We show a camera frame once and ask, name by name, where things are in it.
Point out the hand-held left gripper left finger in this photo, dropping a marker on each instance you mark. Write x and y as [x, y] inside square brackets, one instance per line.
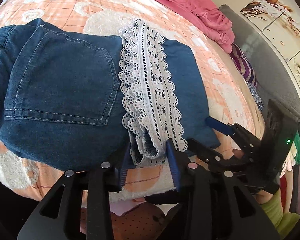
[123, 171]

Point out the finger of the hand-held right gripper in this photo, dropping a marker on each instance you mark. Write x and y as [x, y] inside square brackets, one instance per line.
[218, 125]
[205, 152]

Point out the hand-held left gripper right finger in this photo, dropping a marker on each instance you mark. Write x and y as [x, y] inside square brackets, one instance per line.
[173, 166]

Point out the blue denim pants lace trim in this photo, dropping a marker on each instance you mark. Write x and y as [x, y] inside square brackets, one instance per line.
[65, 100]

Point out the person's right hand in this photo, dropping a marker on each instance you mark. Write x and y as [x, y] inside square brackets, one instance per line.
[238, 153]

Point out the brown dotted slipper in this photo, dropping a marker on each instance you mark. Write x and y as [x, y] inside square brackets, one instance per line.
[137, 220]

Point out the grey padded headboard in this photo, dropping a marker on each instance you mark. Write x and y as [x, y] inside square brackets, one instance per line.
[272, 80]

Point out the purple striped pillow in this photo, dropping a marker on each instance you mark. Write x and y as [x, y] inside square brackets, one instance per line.
[243, 63]

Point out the orange plaid fleece blanket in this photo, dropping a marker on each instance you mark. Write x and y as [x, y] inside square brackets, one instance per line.
[215, 55]

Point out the pink duvet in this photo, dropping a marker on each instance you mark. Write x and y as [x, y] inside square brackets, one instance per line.
[185, 0]

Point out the floral wall painting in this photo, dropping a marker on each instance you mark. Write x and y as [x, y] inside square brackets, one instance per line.
[282, 30]

